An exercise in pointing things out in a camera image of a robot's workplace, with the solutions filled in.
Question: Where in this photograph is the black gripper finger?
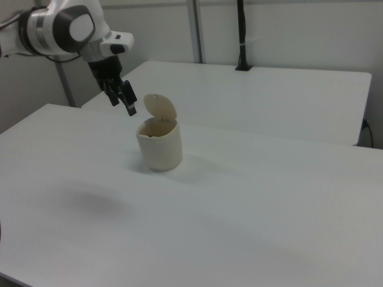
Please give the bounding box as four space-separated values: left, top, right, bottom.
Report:
118 80 138 117
103 83 120 107

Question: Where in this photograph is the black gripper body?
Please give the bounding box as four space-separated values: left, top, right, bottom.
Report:
87 56 126 90

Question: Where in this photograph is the beige trash bin lid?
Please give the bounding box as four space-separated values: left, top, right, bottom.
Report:
143 93 177 122

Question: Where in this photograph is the beige round trash bin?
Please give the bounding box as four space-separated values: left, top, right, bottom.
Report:
136 93 183 173

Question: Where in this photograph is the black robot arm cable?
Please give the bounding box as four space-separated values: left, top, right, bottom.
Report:
13 51 83 63

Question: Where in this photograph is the grey metal partition post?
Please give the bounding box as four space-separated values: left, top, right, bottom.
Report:
187 0 208 64

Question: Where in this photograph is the black camera stand pole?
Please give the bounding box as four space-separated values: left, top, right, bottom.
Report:
235 0 254 72

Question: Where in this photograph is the black wall cable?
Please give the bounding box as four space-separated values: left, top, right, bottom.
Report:
362 118 375 148

